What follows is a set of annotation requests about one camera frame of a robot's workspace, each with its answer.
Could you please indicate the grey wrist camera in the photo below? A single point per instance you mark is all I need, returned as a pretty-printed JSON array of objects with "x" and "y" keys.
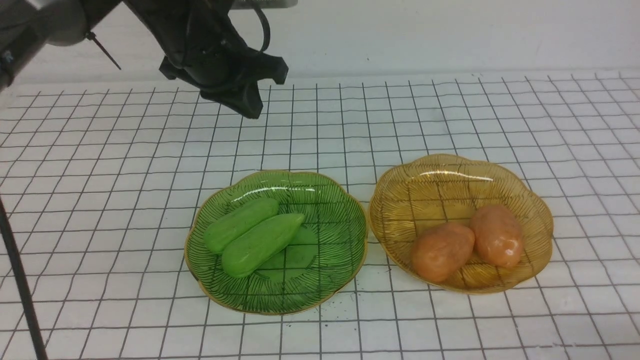
[{"x": 264, "y": 4}]

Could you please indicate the green cucumber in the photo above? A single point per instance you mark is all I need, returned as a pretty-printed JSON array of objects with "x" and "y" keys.
[
  {"x": 255, "y": 247},
  {"x": 229, "y": 227}
]

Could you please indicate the green glass plate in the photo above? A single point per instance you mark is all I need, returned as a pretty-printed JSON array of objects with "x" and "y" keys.
[{"x": 324, "y": 256}]

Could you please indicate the orange potato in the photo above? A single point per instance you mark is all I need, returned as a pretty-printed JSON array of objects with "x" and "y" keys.
[
  {"x": 441, "y": 251},
  {"x": 498, "y": 235}
]

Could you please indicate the white grid tablecloth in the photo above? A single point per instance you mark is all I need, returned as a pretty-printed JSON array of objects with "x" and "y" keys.
[{"x": 101, "y": 184}]

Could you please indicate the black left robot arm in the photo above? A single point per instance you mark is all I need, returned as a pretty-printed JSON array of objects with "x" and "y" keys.
[{"x": 26, "y": 26}]

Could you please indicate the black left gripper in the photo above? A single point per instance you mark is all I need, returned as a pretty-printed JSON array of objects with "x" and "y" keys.
[{"x": 203, "y": 48}]

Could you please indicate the amber glass plate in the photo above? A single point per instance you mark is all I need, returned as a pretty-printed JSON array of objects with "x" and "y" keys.
[{"x": 410, "y": 198}]

